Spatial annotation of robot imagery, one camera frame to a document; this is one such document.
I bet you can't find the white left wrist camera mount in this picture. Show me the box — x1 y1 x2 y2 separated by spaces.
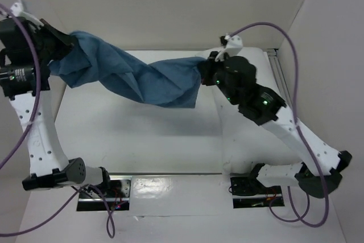
10 0 44 27

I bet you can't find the white pillow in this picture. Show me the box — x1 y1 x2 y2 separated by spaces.
200 47 299 175

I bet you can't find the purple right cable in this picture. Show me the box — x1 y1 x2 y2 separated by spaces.
230 22 333 226

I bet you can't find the blue pillowcase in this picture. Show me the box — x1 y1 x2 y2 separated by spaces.
49 31 205 108

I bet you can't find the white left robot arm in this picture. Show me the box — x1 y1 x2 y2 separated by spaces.
1 17 112 197

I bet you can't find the aluminium frame rail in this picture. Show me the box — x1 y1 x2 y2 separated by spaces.
266 48 292 108

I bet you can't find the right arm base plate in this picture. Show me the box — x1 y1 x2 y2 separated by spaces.
228 176 284 209

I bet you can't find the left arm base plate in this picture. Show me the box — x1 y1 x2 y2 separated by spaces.
76 175 132 212

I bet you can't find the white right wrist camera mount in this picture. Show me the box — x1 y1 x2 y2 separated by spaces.
215 35 243 61

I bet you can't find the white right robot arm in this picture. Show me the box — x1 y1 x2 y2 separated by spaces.
213 87 351 199

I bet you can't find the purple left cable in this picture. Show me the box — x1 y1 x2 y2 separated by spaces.
0 3 134 240

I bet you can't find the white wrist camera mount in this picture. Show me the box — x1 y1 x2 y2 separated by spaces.
10 0 44 27
215 35 243 61

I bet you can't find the purple cable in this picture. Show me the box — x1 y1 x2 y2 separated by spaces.
230 22 333 226
0 3 134 240

